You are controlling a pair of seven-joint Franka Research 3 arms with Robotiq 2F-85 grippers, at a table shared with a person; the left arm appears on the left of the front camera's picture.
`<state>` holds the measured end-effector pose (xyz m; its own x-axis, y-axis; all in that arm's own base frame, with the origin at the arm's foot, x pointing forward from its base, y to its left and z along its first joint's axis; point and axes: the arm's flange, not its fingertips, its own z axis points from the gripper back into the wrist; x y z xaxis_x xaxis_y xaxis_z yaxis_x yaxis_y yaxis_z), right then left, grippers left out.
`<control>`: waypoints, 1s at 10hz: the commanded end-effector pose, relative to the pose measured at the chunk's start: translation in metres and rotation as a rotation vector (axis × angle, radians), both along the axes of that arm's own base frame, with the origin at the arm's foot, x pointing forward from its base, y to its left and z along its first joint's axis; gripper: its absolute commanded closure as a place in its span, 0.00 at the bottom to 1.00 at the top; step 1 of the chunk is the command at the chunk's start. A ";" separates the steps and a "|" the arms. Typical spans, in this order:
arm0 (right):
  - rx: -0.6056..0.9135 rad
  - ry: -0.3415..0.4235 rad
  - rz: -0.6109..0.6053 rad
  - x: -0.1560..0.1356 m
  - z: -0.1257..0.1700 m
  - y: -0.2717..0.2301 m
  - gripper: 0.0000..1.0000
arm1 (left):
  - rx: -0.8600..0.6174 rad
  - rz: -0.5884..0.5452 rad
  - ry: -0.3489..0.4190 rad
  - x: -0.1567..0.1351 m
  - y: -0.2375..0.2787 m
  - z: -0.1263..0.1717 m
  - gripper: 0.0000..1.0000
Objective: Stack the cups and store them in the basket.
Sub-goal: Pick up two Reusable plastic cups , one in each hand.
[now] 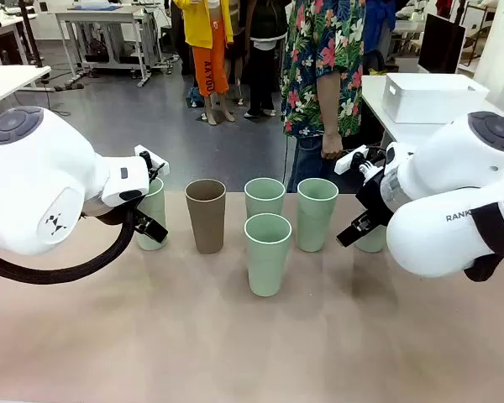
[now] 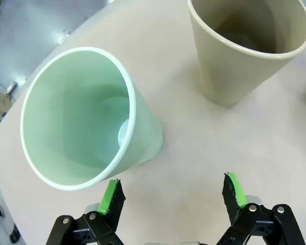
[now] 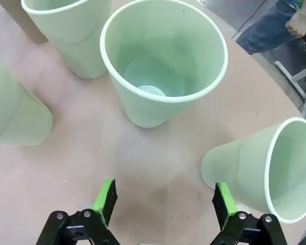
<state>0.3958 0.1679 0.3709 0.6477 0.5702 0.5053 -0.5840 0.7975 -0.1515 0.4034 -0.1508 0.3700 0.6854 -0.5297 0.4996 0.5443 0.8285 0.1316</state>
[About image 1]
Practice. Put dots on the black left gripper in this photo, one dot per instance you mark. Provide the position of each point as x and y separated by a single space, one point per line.
134 209

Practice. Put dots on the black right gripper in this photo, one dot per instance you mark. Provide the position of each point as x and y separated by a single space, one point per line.
371 197

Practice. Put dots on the green plastic cup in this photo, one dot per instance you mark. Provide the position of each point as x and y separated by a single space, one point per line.
156 205
266 260
317 218
371 243
264 201

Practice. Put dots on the brown plastic cup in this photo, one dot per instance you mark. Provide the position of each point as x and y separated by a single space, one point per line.
206 218

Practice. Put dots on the white plastic basket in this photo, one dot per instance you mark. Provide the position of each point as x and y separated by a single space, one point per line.
432 101

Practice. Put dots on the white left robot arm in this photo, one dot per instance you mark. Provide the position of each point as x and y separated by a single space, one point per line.
33 180

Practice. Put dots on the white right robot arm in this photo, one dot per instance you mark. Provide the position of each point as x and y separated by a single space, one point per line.
453 189

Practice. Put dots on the person's left forearm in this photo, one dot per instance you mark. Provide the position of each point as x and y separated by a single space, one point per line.
329 105

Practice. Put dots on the person's left hand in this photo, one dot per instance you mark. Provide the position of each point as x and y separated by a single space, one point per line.
332 147

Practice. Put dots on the white side table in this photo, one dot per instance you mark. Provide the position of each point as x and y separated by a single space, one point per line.
374 105

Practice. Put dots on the person in floral shirt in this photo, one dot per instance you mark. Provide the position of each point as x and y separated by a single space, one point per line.
306 63

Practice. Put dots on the mannequin in orange pants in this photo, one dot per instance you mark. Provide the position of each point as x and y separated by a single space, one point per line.
208 50

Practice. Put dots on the person in black clothes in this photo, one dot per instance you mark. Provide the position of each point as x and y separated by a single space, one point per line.
262 50

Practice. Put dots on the person in blue top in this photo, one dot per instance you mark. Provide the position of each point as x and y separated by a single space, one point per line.
378 25

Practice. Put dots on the black monitor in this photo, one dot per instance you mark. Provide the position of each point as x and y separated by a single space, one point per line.
441 42

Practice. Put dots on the white desk with metal legs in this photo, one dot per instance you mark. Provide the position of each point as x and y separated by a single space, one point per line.
96 17

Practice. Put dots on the black pole stand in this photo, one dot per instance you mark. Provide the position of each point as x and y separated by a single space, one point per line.
29 33

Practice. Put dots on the white lab bench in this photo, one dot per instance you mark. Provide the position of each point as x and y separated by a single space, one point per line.
4 29

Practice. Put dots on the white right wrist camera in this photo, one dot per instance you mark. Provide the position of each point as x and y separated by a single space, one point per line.
348 159

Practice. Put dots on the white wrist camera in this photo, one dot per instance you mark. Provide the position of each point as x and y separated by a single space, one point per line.
348 159
145 151

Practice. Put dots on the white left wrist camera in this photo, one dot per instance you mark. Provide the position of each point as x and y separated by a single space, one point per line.
145 151

